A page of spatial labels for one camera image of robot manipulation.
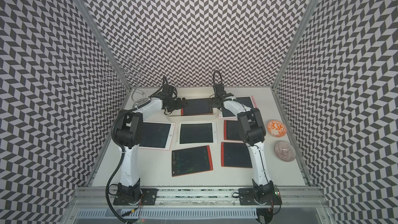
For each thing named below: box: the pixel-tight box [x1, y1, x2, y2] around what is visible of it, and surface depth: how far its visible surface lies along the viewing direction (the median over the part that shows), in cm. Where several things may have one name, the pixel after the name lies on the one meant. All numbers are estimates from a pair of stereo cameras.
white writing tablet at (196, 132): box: [176, 121, 219, 146], surface depth 97 cm
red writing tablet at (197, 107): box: [180, 98, 213, 116], surface depth 107 cm
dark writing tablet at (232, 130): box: [223, 119, 245, 142], surface depth 98 cm
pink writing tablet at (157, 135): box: [138, 120, 176, 151], surface depth 95 cm
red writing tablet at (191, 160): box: [171, 145, 214, 177], surface depth 86 cm
